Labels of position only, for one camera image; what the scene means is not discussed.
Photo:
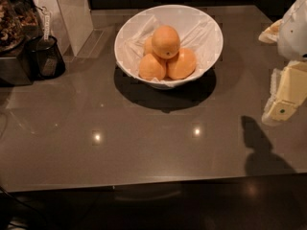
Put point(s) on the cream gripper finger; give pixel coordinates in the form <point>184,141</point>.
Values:
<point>288,92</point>
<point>270,35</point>

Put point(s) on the white cloth liner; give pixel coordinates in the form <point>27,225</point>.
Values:
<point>134,45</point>

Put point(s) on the glass jar of nuts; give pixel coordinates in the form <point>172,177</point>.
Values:
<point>15,17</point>

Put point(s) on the dark metal appliance base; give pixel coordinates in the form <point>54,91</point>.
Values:
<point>15,68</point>

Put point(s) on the white bowl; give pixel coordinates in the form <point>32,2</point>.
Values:
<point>179,16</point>

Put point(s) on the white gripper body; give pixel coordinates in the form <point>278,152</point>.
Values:
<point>294,33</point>

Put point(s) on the orange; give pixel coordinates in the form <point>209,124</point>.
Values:
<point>182,65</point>
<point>165,42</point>
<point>148,47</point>
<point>152,67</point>

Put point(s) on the white tall box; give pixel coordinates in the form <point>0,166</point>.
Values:
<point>71,22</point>

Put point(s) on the black container with tag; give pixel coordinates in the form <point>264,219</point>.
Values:
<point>46,57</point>

